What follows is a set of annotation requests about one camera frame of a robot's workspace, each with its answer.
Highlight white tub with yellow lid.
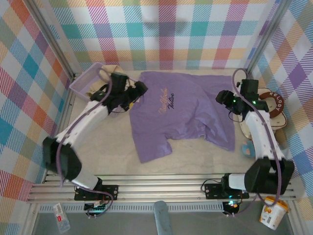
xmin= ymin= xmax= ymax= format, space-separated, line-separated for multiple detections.
xmin=259 ymin=195 xmax=289 ymax=231

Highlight aluminium left upright post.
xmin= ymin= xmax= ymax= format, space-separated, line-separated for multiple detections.
xmin=24 ymin=0 xmax=77 ymax=79

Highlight blue plush toy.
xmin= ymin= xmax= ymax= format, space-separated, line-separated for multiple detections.
xmin=241 ymin=140 xmax=256 ymax=160

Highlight lavender plastic basket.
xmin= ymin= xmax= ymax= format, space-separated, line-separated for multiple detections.
xmin=69 ymin=62 xmax=115 ymax=101

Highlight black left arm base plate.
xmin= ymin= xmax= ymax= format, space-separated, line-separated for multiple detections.
xmin=74 ymin=185 xmax=119 ymax=201

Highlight aluminium upright post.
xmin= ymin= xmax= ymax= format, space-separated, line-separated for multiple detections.
xmin=246 ymin=0 xmax=291 ymax=74
xmin=24 ymin=0 xmax=77 ymax=79

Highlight aluminium right upright post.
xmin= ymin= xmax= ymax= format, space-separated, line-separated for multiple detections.
xmin=246 ymin=0 xmax=291 ymax=74

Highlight grey pole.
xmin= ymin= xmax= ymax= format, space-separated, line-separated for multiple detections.
xmin=154 ymin=200 xmax=173 ymax=235

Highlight small plastic packet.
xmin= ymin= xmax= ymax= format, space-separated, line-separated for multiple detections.
xmin=53 ymin=202 xmax=71 ymax=235

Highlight beige satin shorts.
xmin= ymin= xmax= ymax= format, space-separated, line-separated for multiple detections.
xmin=85 ymin=65 xmax=137 ymax=98

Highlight white slotted cable duct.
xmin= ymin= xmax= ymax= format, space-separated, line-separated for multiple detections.
xmin=39 ymin=205 xmax=224 ymax=213

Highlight purple t-shirt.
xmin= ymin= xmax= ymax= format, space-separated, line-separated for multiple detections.
xmin=129 ymin=70 xmax=237 ymax=164

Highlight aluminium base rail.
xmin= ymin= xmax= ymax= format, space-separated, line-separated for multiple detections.
xmin=26 ymin=173 xmax=298 ymax=204

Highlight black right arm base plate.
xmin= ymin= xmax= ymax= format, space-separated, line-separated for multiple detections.
xmin=204 ymin=182 xmax=250 ymax=199

